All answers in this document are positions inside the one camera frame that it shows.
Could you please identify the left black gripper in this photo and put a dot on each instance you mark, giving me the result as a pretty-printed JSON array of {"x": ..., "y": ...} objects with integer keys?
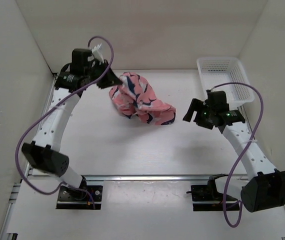
[{"x": 110, "y": 80}]

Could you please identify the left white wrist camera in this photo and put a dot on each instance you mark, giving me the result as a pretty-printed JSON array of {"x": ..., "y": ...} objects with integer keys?
[{"x": 97, "y": 53}]

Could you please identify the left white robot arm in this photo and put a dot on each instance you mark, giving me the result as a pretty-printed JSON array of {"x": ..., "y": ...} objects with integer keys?
[{"x": 43, "y": 152}]

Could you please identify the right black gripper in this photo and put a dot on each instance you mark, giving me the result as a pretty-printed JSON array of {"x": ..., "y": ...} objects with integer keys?
[{"x": 196, "y": 105}]

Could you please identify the pink shark print shorts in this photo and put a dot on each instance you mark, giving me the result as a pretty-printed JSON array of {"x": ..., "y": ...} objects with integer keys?
[{"x": 135, "y": 97}]

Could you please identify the aluminium front rail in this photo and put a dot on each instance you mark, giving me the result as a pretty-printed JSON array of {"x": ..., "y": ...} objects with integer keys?
[{"x": 148, "y": 177}]

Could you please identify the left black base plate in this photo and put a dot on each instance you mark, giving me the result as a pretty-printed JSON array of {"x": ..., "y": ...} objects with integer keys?
[{"x": 68, "y": 199}]

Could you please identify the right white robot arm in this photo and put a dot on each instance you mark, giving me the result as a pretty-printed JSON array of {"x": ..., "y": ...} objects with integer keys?
[{"x": 266, "y": 184}]

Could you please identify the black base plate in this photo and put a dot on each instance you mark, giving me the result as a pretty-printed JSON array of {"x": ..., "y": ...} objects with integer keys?
[
  {"x": 68, "y": 199},
  {"x": 204, "y": 199}
]

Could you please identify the white perforated plastic basket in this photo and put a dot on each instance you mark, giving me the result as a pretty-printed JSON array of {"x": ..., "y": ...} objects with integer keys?
[{"x": 214, "y": 71}]

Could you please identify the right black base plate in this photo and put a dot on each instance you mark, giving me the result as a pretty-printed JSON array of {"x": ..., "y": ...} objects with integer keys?
[{"x": 204, "y": 199}]

